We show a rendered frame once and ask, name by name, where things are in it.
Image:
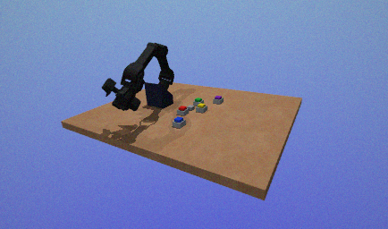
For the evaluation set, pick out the red button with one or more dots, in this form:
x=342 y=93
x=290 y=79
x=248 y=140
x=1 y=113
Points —
x=183 y=110

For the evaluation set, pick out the yellow button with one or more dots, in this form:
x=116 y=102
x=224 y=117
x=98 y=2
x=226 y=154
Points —
x=201 y=108

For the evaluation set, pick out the green button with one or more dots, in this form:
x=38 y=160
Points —
x=198 y=101

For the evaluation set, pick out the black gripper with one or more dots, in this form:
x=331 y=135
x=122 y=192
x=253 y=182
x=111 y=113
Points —
x=109 y=87

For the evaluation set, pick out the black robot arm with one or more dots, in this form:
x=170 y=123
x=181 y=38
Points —
x=134 y=72

